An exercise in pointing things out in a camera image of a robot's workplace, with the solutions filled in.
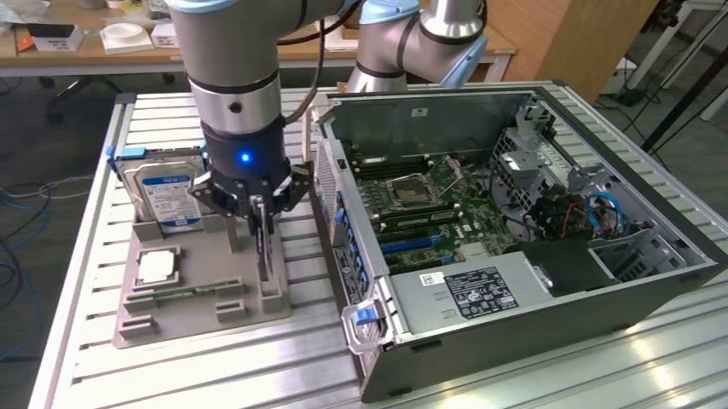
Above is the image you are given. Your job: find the red wire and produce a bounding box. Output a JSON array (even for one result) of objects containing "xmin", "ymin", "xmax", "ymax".
[{"xmin": 559, "ymin": 199, "xmax": 591, "ymax": 239}]

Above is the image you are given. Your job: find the blue floor cable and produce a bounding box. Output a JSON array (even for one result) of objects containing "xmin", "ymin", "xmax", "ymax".
[{"xmin": 0, "ymin": 187, "xmax": 54, "ymax": 363}]

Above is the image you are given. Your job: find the blue expansion slot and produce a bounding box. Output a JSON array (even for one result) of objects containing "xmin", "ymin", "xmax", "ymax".
[{"xmin": 380, "ymin": 237, "xmax": 439, "ymax": 256}]

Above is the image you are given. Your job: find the wooden cabinet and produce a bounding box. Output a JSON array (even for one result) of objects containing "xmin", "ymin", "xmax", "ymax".
[{"xmin": 511, "ymin": 0, "xmax": 665, "ymax": 104}]

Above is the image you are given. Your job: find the metal socket cover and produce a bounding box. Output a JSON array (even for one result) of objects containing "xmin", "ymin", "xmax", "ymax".
[{"xmin": 433, "ymin": 153, "xmax": 467, "ymax": 185}]

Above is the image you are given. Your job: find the white paper sheet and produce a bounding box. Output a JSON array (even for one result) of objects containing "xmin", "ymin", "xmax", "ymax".
[{"xmin": 327, "ymin": 23, "xmax": 361, "ymax": 53}]

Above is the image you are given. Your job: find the black tripod leg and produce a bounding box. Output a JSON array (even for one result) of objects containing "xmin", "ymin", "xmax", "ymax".
[{"xmin": 640, "ymin": 40, "xmax": 728, "ymax": 151}]

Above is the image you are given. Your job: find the white box black lid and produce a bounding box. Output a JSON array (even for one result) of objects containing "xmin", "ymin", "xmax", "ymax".
[{"xmin": 31, "ymin": 23, "xmax": 86, "ymax": 53}]

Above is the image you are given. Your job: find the green RAM stick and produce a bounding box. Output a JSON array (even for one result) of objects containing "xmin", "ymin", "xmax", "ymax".
[{"xmin": 132, "ymin": 284, "xmax": 241, "ymax": 302}]

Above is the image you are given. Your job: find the silver CPU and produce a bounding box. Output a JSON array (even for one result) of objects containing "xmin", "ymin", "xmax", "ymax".
[{"xmin": 138, "ymin": 251, "xmax": 177, "ymax": 283}]

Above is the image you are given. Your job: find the black PC case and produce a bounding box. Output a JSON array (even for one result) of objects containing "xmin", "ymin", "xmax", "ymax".
[{"xmin": 304, "ymin": 83, "xmax": 728, "ymax": 404}]

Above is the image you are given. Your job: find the clear plastic bag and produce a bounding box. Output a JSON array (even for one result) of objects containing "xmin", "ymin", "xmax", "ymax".
[{"xmin": 0, "ymin": 0, "xmax": 54, "ymax": 33}]

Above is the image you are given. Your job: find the silver chipset heatsink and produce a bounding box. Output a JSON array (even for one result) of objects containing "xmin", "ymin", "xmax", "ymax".
[{"xmin": 455, "ymin": 243, "xmax": 492, "ymax": 262}]

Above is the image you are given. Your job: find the black RAM slot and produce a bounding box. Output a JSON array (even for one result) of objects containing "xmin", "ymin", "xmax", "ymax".
[
  {"xmin": 351, "ymin": 162, "xmax": 432, "ymax": 179},
  {"xmin": 380, "ymin": 211, "xmax": 466, "ymax": 233},
  {"xmin": 379, "ymin": 207, "xmax": 464, "ymax": 228},
  {"xmin": 348, "ymin": 153, "xmax": 428, "ymax": 170},
  {"xmin": 349, "ymin": 157, "xmax": 431, "ymax": 174},
  {"xmin": 381, "ymin": 216, "xmax": 467, "ymax": 238},
  {"xmin": 347, "ymin": 148, "xmax": 427, "ymax": 165},
  {"xmin": 376, "ymin": 203, "xmax": 461, "ymax": 224}
]

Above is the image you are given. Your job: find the perforated metal drive cage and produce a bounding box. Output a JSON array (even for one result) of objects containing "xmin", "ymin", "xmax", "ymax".
[{"xmin": 487, "ymin": 101, "xmax": 576, "ymax": 208}]

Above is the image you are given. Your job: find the white floor box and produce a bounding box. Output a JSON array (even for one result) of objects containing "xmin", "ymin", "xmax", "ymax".
[{"xmin": 602, "ymin": 57, "xmax": 640, "ymax": 98}]

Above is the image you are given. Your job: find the black expansion slot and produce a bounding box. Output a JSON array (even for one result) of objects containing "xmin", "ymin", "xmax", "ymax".
[{"xmin": 381, "ymin": 228, "xmax": 443, "ymax": 245}]

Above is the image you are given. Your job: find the grey case latch bar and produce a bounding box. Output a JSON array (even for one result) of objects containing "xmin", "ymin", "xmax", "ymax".
[{"xmin": 304, "ymin": 94, "xmax": 333, "ymax": 165}]

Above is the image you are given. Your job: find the green motherboard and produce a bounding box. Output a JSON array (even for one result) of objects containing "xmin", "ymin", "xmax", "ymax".
[{"xmin": 341, "ymin": 142, "xmax": 518, "ymax": 276}]

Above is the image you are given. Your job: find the grey parts rack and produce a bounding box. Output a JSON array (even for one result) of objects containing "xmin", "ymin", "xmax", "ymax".
[{"xmin": 112, "ymin": 210, "xmax": 296, "ymax": 350}]

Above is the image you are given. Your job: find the blue side latch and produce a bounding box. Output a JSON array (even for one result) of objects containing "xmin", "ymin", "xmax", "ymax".
[{"xmin": 349, "ymin": 306, "xmax": 381, "ymax": 329}]

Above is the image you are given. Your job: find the blue SATA wire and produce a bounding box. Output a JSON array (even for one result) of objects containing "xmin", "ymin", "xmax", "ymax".
[{"xmin": 584, "ymin": 190, "xmax": 628, "ymax": 240}]

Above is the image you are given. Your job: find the white square dish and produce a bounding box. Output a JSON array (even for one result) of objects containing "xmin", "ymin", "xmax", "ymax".
[{"xmin": 99, "ymin": 23, "xmax": 156, "ymax": 55}]

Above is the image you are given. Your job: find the CPU socket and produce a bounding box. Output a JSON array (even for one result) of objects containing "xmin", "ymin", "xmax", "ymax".
[{"xmin": 385, "ymin": 175, "xmax": 433, "ymax": 205}]

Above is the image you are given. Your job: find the black chair base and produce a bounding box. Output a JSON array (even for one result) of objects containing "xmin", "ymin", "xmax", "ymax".
[{"xmin": 39, "ymin": 75, "xmax": 125, "ymax": 125}]

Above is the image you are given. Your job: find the hard disk blue carrier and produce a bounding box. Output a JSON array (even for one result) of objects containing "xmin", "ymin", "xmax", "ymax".
[{"xmin": 106, "ymin": 144, "xmax": 213, "ymax": 235}]

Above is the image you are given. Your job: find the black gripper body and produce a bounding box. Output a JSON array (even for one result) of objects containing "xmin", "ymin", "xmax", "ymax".
[{"xmin": 204, "ymin": 120, "xmax": 292, "ymax": 196}]

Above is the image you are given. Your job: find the green graphics card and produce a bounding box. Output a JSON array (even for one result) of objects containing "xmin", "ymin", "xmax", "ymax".
[{"xmin": 249, "ymin": 199, "xmax": 278, "ymax": 293}]

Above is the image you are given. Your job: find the wooden desk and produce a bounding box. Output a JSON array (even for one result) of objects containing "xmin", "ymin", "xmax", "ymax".
[{"xmin": 0, "ymin": 0, "xmax": 520, "ymax": 93}]

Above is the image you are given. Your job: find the grey power supply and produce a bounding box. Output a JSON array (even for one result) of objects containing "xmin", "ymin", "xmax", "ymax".
[{"xmin": 389, "ymin": 250, "xmax": 556, "ymax": 338}]

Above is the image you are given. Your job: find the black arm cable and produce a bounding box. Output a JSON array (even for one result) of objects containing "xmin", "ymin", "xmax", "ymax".
[{"xmin": 276, "ymin": 0, "xmax": 343, "ymax": 125}]

